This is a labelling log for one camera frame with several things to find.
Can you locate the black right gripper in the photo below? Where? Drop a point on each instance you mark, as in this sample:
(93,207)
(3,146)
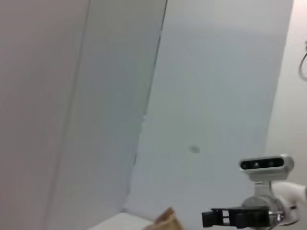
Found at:
(244,216)

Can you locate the khaki canvas food bag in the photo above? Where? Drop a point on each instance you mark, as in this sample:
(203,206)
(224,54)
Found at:
(169,221)

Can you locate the grey wall sticker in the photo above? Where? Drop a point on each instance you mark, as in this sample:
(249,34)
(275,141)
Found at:
(194,149)

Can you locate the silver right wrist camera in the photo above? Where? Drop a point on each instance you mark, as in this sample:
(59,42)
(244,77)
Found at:
(266,165)

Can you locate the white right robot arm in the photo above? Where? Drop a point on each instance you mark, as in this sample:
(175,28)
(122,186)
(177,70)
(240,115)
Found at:
(295,191)

